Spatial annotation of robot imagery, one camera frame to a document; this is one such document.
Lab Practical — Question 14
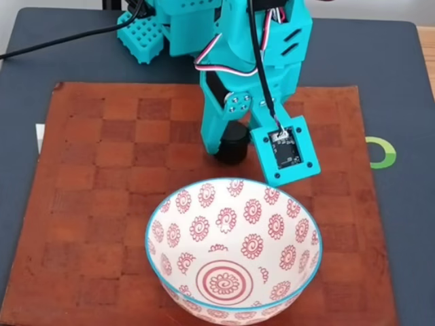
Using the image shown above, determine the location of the black cylinder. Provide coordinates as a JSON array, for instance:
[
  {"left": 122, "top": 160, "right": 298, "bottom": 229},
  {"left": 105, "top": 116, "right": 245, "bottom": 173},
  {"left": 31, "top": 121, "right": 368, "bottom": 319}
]
[{"left": 216, "top": 122, "right": 249, "bottom": 165}]

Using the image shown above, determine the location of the white bowl with red flowers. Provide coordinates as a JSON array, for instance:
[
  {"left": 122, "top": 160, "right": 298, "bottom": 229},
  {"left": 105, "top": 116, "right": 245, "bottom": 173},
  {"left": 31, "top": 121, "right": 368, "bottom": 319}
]
[{"left": 145, "top": 177, "right": 324, "bottom": 326}]

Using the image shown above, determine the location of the dark grey desk mat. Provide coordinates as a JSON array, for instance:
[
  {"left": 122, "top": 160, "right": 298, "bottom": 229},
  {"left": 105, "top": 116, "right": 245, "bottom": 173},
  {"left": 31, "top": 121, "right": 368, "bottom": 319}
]
[{"left": 0, "top": 7, "right": 435, "bottom": 326}]

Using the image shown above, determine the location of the brown leather chessboard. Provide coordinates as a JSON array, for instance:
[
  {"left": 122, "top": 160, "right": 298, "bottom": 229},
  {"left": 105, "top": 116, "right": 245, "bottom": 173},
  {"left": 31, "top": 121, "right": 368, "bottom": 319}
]
[{"left": 0, "top": 80, "right": 400, "bottom": 326}]

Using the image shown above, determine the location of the white paper piece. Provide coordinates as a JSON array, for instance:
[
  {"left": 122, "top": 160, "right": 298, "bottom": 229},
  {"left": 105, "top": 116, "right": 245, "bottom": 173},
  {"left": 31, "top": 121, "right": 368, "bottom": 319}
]
[{"left": 35, "top": 124, "right": 46, "bottom": 153}]

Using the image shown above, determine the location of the black camera cable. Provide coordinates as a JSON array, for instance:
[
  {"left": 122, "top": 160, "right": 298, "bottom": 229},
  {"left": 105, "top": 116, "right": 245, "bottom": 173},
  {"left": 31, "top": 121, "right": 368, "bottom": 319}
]
[{"left": 246, "top": 0, "right": 285, "bottom": 135}]

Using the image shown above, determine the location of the white red black servo wire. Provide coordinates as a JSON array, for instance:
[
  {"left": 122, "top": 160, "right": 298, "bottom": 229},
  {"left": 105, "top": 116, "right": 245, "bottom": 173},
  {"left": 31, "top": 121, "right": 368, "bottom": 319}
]
[{"left": 194, "top": 8, "right": 290, "bottom": 81}]

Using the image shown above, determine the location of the teal camera mount with board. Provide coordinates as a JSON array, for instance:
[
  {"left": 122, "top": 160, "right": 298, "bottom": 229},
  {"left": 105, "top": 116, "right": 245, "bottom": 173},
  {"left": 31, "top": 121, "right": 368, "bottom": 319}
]
[{"left": 249, "top": 98, "right": 322, "bottom": 188}]

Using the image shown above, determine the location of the black power cable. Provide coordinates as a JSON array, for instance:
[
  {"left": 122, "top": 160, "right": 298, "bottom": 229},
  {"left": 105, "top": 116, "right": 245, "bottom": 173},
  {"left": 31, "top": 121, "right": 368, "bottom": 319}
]
[{"left": 0, "top": 0, "right": 154, "bottom": 60}]

